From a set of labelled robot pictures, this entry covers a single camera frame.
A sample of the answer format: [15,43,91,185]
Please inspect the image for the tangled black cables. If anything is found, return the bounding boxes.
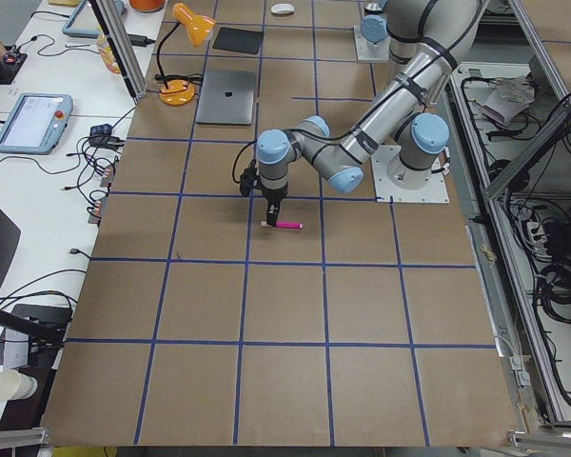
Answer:
[61,121,137,210]

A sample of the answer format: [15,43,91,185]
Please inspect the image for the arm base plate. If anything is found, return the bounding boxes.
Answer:
[370,145,450,205]
[353,26,390,63]

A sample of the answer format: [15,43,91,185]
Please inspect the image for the black mousepad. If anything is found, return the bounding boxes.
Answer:
[212,27,264,55]

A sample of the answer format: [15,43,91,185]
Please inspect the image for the silver closed laptop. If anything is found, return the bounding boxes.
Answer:
[196,69,256,126]

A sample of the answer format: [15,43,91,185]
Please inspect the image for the orange desk lamp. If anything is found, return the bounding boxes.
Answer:
[155,1,216,106]

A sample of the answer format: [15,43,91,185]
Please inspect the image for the black power adapter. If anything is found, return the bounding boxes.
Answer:
[128,33,155,48]

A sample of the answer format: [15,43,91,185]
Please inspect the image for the orange round object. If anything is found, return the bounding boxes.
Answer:
[129,0,166,13]

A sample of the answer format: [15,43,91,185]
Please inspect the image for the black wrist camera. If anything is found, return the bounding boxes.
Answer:
[239,159,259,197]

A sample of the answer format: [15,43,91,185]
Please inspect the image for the pink highlighter pen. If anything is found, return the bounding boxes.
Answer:
[260,221,304,229]

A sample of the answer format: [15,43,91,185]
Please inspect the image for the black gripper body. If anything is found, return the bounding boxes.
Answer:
[261,187,286,206]

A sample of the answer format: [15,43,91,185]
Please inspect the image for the white paper cup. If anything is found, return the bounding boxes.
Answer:
[0,369,38,403]

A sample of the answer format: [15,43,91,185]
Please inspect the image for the orange drink bottle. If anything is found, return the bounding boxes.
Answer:
[96,31,121,74]

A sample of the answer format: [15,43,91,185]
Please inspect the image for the white computer mouse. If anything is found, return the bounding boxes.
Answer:
[270,3,295,16]

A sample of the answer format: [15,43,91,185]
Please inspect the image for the black lamp cable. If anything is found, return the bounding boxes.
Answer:
[154,73,206,87]

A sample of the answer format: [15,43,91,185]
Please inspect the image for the aluminium frame post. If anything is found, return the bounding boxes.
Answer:
[89,0,147,102]

